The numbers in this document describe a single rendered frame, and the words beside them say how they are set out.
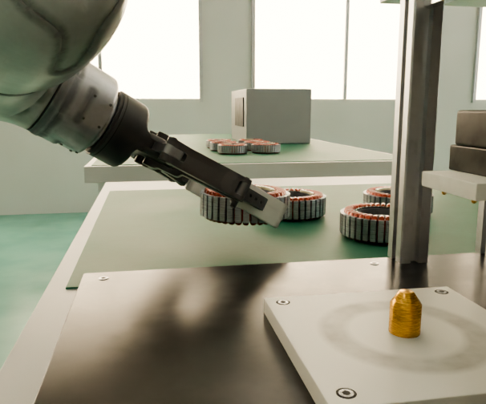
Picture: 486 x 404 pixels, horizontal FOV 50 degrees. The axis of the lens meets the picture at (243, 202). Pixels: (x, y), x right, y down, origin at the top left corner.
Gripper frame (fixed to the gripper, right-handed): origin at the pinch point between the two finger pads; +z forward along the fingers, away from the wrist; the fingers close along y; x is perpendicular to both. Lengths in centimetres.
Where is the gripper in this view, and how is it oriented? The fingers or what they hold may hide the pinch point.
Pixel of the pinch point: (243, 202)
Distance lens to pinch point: 65.4
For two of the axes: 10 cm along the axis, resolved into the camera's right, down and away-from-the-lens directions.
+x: 4.4, -8.9, 1.1
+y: 5.2, 1.5, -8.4
